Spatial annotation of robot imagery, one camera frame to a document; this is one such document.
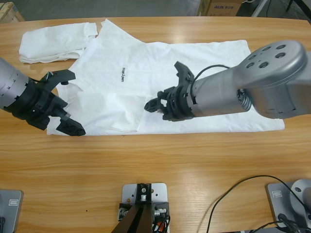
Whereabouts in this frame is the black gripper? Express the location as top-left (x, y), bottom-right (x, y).
top-left (144, 62), bottom-right (195, 122)
top-left (4, 69), bottom-right (86, 136)

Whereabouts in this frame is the white Unitree print t-shirt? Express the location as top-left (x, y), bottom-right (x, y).
top-left (46, 18), bottom-right (285, 136)

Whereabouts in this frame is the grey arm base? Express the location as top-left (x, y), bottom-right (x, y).
top-left (0, 189), bottom-right (24, 233)
top-left (264, 179), bottom-right (311, 229)

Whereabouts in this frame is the cardboard box with AUX print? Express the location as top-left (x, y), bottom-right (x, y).
top-left (208, 0), bottom-right (243, 17)

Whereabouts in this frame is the wooden crate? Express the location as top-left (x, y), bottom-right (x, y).
top-left (0, 1), bottom-right (25, 24)

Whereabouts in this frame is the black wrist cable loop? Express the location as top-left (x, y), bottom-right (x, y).
top-left (194, 64), bottom-right (230, 82)

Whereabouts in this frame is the white mount block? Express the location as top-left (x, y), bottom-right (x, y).
top-left (121, 183), bottom-right (169, 219)

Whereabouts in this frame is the black bracket with connectors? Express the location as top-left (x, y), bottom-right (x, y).
top-left (118, 200), bottom-right (171, 233)

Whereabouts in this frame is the white metal frame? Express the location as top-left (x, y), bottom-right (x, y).
top-left (251, 0), bottom-right (274, 17)

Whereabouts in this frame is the long thin black cable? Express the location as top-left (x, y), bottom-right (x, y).
top-left (207, 175), bottom-right (291, 233)

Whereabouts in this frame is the dark camera post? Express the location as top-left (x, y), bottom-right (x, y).
top-left (113, 183), bottom-right (156, 233)

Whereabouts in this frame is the black metal frame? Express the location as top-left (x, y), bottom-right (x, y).
top-left (285, 0), bottom-right (311, 24)

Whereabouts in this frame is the black base plug cable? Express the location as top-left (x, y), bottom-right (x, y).
top-left (252, 213), bottom-right (311, 233)

